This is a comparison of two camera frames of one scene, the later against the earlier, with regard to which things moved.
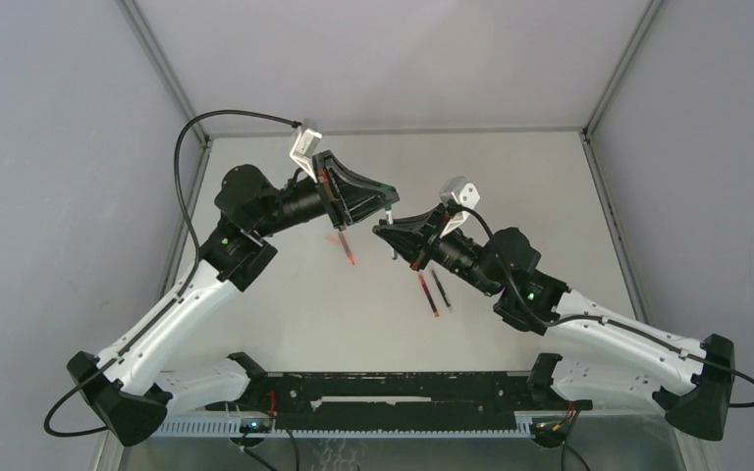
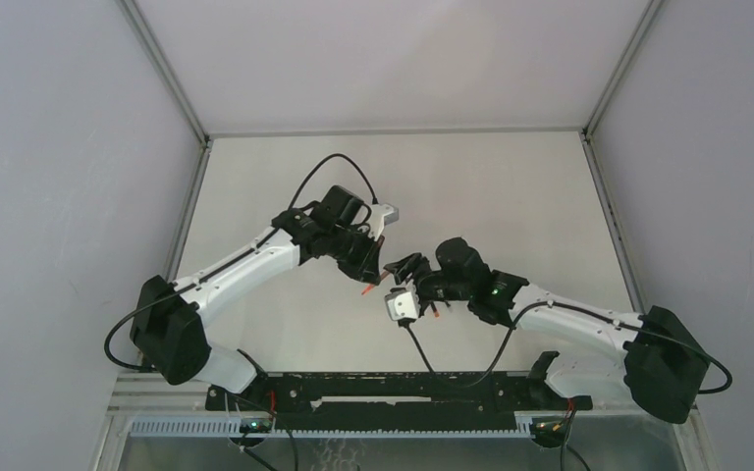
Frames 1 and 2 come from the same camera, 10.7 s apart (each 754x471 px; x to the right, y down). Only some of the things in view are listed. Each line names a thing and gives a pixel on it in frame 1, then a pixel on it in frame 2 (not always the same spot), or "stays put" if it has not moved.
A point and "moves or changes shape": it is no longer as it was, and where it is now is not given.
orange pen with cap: x=347 y=248 moves or changes shape
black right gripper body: x=424 y=258 → x=434 y=286
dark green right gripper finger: x=412 y=234 → x=405 y=267
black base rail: x=398 y=401 stays put
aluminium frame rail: x=637 y=292 stays put
